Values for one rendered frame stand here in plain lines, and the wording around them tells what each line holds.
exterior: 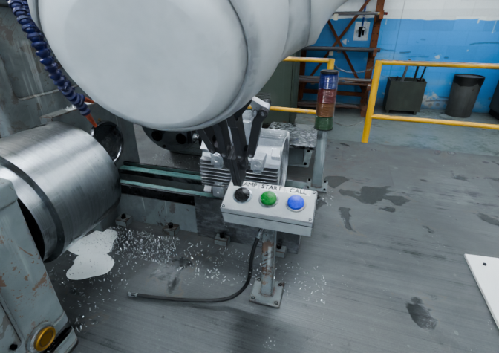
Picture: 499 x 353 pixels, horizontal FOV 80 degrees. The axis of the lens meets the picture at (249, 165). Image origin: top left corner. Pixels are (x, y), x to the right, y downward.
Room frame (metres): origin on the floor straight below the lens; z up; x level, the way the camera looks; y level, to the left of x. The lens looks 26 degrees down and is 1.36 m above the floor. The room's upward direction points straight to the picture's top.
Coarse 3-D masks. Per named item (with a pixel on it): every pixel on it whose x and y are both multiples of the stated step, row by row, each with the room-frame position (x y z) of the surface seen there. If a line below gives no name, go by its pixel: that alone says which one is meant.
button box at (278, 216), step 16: (256, 192) 0.48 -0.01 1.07; (288, 192) 0.47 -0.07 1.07; (304, 192) 0.47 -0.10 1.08; (224, 208) 0.45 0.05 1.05; (240, 208) 0.45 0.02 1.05; (256, 208) 0.45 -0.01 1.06; (272, 208) 0.44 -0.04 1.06; (288, 208) 0.44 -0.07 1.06; (304, 208) 0.44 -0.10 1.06; (256, 224) 0.45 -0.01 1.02; (272, 224) 0.44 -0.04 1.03; (288, 224) 0.43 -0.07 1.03; (304, 224) 0.42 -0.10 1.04
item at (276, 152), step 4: (288, 132) 0.75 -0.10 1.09; (288, 136) 0.75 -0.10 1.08; (204, 144) 0.68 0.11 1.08; (200, 148) 0.68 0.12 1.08; (204, 148) 0.67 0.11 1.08; (276, 148) 0.64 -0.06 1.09; (280, 148) 0.64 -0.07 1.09; (272, 152) 0.64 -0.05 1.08; (276, 152) 0.63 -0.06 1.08; (280, 152) 0.63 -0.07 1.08; (272, 156) 0.63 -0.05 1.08; (276, 156) 0.63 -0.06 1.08; (280, 156) 0.63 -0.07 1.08; (276, 160) 0.64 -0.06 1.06; (280, 160) 0.64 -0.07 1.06; (204, 188) 0.68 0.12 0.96; (208, 188) 0.68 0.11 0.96; (208, 192) 0.68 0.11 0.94; (212, 192) 0.68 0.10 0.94
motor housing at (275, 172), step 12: (264, 132) 0.70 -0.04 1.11; (276, 132) 0.70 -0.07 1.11; (264, 144) 0.67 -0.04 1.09; (276, 144) 0.67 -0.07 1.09; (288, 144) 0.76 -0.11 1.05; (204, 156) 0.68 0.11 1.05; (288, 156) 0.77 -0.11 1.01; (204, 168) 0.67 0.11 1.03; (216, 168) 0.65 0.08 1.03; (264, 168) 0.63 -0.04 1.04; (276, 168) 0.62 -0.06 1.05; (204, 180) 0.66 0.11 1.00; (216, 180) 0.66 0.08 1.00; (228, 180) 0.64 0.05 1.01; (252, 180) 0.62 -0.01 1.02; (264, 180) 0.62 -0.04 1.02; (276, 180) 0.61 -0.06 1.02
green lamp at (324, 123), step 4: (316, 116) 0.96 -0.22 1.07; (316, 120) 0.95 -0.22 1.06; (320, 120) 0.94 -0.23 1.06; (324, 120) 0.94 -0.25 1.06; (328, 120) 0.94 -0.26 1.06; (332, 120) 0.95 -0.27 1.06; (316, 124) 0.95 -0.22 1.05; (320, 124) 0.94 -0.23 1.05; (324, 124) 0.94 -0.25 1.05; (328, 124) 0.94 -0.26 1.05; (332, 124) 0.95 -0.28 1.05; (316, 128) 0.95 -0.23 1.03; (320, 128) 0.94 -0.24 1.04; (324, 128) 0.94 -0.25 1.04; (328, 128) 0.94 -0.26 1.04
